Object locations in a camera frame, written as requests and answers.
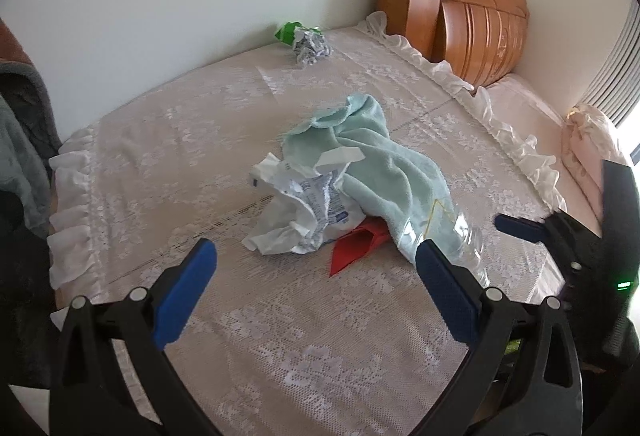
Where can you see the light green towel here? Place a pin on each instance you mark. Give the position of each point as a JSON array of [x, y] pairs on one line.
[[380, 156]]

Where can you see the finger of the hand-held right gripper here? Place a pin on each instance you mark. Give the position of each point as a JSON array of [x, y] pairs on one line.
[[617, 196], [520, 228]]

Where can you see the clear plastic bottle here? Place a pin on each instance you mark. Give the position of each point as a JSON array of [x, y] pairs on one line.
[[467, 241]]

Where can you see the red paper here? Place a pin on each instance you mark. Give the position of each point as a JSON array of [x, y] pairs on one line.
[[350, 248]]

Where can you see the grey vertical blinds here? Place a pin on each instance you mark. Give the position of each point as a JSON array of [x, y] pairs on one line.
[[615, 76]]

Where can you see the carved wooden headboard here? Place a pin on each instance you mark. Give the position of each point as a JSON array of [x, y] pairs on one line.
[[475, 31]]

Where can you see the pink bed sheet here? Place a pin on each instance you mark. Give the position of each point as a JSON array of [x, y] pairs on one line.
[[530, 116]]

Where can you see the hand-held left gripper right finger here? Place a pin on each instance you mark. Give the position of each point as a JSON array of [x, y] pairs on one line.
[[445, 291]]

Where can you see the pink pillow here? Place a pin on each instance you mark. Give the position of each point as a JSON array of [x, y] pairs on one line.
[[585, 141]]

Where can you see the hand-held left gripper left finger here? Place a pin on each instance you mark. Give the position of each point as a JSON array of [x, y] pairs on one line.
[[185, 296]]

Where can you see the crumpled silver foil ball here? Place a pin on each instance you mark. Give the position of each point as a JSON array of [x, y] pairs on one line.
[[310, 47]]

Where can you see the green plastic waste basket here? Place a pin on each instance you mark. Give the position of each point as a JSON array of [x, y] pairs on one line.
[[513, 346]]

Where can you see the green plastic wrapper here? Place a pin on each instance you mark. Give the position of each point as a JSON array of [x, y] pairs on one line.
[[286, 31]]

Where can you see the grey cloth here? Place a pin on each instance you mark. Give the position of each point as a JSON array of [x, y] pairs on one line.
[[20, 141]]

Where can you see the white paper package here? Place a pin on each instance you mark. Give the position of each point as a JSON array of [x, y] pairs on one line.
[[300, 211]]

